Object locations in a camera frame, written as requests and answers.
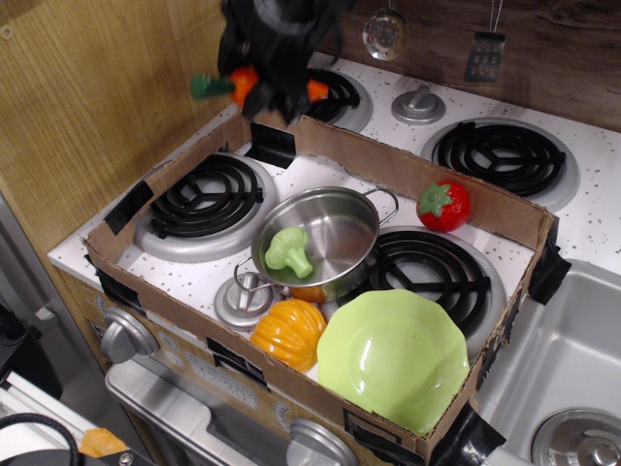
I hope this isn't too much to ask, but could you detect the orange toy pumpkin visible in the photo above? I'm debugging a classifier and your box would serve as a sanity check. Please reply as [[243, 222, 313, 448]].
[[250, 299, 327, 373]]

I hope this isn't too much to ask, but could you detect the red toy tomato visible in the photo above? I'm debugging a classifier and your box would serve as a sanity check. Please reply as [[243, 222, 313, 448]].
[[416, 181, 472, 232]]

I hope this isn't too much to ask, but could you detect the green toy broccoli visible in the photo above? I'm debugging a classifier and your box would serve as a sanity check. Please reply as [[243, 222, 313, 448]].
[[264, 226, 313, 279]]

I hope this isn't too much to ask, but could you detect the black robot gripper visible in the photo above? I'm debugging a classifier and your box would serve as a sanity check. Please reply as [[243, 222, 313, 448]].
[[217, 18, 318, 124]]

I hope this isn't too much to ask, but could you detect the silver sink drain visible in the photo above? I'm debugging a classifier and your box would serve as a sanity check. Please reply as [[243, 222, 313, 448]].
[[530, 408, 620, 465]]

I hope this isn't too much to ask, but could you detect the small steel pot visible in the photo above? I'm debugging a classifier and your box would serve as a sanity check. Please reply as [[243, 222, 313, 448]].
[[243, 186, 399, 303]]

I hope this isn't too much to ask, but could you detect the orange toy carrot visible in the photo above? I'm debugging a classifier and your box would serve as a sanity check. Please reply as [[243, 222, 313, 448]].
[[190, 66, 330, 107]]

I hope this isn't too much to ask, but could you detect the silver toy sink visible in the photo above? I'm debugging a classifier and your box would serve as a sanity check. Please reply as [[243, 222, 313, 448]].
[[476, 260, 620, 465]]

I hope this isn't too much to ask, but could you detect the brown cardboard fence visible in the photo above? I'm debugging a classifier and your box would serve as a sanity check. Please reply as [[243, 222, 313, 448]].
[[85, 113, 570, 465]]

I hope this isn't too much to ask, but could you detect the silver oven door handle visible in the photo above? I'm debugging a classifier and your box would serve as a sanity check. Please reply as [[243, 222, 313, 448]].
[[106, 360, 281, 465]]

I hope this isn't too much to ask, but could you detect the green plastic plate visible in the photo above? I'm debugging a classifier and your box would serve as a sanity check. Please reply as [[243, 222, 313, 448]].
[[317, 289, 470, 435]]

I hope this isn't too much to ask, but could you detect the silver back stovetop knob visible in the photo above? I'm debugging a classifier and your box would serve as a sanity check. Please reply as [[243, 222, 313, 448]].
[[391, 85, 446, 125]]

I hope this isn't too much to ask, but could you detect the silver oven knob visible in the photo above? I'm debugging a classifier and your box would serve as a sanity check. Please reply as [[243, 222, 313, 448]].
[[100, 307, 159, 364], [285, 417, 359, 466]]

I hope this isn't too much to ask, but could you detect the front left black burner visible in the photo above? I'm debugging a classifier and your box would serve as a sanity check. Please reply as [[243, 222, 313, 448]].
[[134, 152, 278, 263]]

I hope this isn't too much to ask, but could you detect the hanging steel spatula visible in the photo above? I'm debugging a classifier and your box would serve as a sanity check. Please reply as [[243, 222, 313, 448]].
[[464, 0, 506, 83]]

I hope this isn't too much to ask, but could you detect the orange object bottom left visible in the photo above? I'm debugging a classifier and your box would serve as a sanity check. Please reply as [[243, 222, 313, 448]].
[[79, 428, 127, 458]]

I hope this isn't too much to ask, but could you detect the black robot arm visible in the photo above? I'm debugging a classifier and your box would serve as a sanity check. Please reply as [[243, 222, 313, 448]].
[[217, 0, 356, 122]]

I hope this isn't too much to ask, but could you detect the right silver oven knob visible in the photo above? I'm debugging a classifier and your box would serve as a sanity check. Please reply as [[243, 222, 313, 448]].
[[285, 417, 359, 466]]

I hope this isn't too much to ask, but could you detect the left silver oven knob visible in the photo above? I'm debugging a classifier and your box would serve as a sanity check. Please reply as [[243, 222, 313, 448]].
[[100, 307, 159, 364]]

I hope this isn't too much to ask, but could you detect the black braided cable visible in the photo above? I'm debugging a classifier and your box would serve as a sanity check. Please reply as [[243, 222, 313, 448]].
[[0, 413, 82, 466]]

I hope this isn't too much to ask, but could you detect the hanging steel slotted spoon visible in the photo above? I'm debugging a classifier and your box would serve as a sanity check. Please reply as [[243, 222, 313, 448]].
[[362, 1, 409, 61]]

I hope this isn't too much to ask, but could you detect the silver stovetop knob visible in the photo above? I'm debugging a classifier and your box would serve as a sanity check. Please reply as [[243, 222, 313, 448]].
[[213, 272, 283, 331], [391, 85, 446, 125]]

